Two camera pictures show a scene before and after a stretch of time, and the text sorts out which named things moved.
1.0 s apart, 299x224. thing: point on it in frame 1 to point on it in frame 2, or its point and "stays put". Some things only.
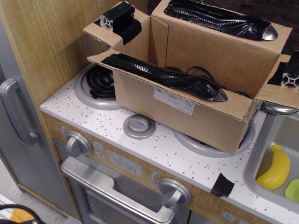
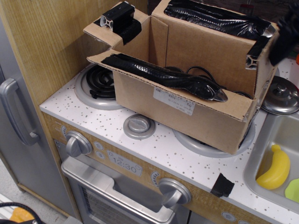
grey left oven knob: [77, 144] stays put
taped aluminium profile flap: [120, 20] stays put
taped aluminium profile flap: [287, 74] to [252, 54]
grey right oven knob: [174, 192] stays put
